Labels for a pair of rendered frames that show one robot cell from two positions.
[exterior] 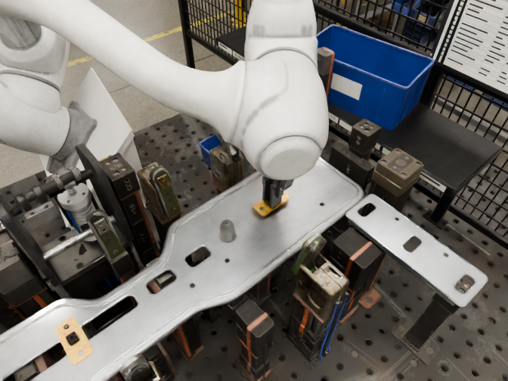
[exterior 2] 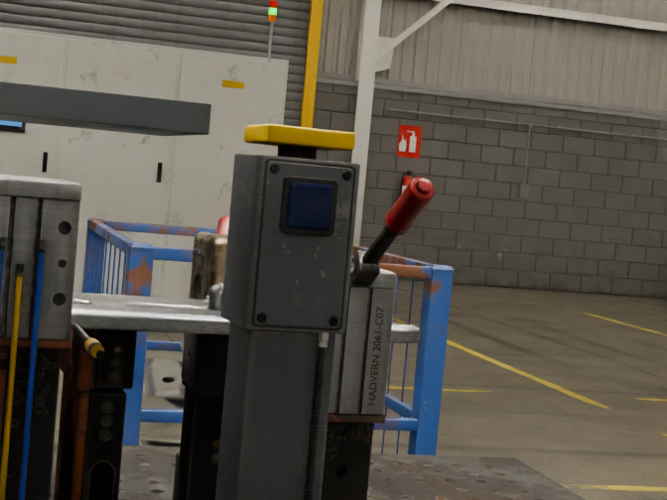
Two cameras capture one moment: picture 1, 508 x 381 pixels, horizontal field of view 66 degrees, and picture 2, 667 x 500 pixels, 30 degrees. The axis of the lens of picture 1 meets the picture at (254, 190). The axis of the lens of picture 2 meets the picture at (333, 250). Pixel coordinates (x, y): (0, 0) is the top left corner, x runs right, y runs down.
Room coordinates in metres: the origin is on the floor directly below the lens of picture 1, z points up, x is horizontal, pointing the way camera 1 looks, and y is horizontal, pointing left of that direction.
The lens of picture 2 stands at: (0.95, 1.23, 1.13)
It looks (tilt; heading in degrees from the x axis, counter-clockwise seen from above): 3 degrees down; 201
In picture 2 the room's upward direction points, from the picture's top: 5 degrees clockwise
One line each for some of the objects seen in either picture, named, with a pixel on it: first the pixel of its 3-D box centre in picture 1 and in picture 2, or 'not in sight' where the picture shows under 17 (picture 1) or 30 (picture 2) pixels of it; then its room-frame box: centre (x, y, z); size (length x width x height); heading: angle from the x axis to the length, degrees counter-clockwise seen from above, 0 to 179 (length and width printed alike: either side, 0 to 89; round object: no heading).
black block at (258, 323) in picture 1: (255, 345); not in sight; (0.30, 0.00, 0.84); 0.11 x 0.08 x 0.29; 40
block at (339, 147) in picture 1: (342, 194); not in sight; (0.72, -0.25, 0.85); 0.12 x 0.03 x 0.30; 40
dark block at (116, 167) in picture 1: (137, 226); not in sight; (0.56, 0.28, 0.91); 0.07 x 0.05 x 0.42; 40
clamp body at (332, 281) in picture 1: (313, 312); not in sight; (0.36, -0.13, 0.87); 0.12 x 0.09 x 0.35; 40
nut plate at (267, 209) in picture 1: (271, 200); not in sight; (0.56, -0.04, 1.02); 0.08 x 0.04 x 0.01; 130
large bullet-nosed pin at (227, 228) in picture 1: (227, 230); not in sight; (0.47, 0.06, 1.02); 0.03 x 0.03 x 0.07
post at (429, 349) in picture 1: (435, 315); not in sight; (0.37, -0.40, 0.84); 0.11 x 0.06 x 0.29; 40
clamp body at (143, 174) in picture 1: (168, 224); not in sight; (0.59, 0.22, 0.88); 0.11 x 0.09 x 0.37; 40
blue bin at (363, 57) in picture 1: (360, 74); not in sight; (0.93, -0.29, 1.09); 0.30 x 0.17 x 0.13; 50
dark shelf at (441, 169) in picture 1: (336, 88); not in sight; (0.99, -0.24, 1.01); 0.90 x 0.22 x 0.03; 40
